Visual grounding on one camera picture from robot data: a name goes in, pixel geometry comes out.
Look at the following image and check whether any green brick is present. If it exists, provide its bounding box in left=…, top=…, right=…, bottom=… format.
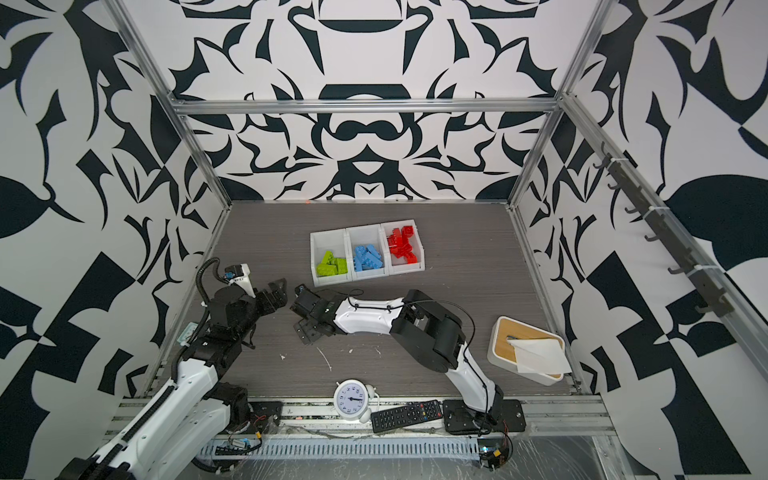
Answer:
left=333, top=258, right=348, bottom=275
left=315, top=263, right=339, bottom=277
left=320, top=250, right=336, bottom=267

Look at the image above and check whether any blue brick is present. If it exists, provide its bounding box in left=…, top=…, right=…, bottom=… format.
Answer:
left=353, top=244, right=384, bottom=272

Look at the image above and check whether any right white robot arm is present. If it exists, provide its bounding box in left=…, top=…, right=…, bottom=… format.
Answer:
left=291, top=284, right=504, bottom=425

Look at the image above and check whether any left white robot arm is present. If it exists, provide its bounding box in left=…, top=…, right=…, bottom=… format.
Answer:
left=59, top=257, right=288, bottom=479

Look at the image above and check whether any small green square clock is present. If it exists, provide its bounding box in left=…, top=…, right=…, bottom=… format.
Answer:
left=177, top=322, right=198, bottom=347

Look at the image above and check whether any left white bin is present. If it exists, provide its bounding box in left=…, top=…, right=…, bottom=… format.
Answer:
left=310, top=229, right=352, bottom=287

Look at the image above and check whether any white bin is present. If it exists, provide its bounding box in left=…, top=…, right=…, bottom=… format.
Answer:
left=346, top=224, right=387, bottom=281
left=310, top=229, right=352, bottom=287
left=381, top=219, right=425, bottom=275

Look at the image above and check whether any middle white bin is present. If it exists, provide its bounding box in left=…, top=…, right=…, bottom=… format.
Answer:
left=346, top=224, right=387, bottom=281

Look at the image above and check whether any right white bin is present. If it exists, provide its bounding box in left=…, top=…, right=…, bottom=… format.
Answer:
left=381, top=219, right=425, bottom=275

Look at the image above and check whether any white analog clock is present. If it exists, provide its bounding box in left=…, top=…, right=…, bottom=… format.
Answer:
left=333, top=379, right=380, bottom=424

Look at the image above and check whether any black remote control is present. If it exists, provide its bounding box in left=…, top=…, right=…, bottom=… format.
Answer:
left=370, top=400, right=443, bottom=434

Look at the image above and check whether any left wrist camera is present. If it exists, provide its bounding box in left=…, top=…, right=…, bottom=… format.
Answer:
left=223, top=263, right=255, bottom=298

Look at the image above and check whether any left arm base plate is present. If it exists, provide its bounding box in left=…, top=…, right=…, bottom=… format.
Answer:
left=241, top=401, right=283, bottom=435

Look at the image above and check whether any white cable duct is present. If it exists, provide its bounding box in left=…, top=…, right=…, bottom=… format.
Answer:
left=198, top=437, right=480, bottom=461

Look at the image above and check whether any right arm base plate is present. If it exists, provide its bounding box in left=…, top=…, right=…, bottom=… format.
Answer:
left=442, top=399, right=527, bottom=435

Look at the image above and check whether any wall hook rail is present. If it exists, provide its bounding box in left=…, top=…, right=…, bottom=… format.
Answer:
left=596, top=151, right=743, bottom=318

